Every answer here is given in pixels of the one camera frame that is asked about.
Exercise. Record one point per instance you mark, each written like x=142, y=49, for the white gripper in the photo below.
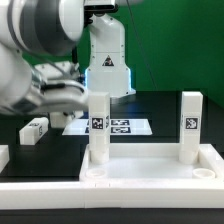
x=64, y=96

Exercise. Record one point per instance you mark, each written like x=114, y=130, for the white desk top tray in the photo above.
x=147, y=161

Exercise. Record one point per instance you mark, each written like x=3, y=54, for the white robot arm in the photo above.
x=54, y=27

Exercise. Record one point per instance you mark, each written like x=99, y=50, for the white marker tag plate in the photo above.
x=117, y=127

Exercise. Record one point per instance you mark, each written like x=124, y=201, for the white left obstacle bar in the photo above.
x=4, y=156

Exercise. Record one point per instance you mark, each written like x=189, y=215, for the white obstacle bar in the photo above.
x=150, y=194
x=4, y=156

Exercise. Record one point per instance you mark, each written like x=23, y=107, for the white front obstacle bar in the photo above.
x=150, y=194

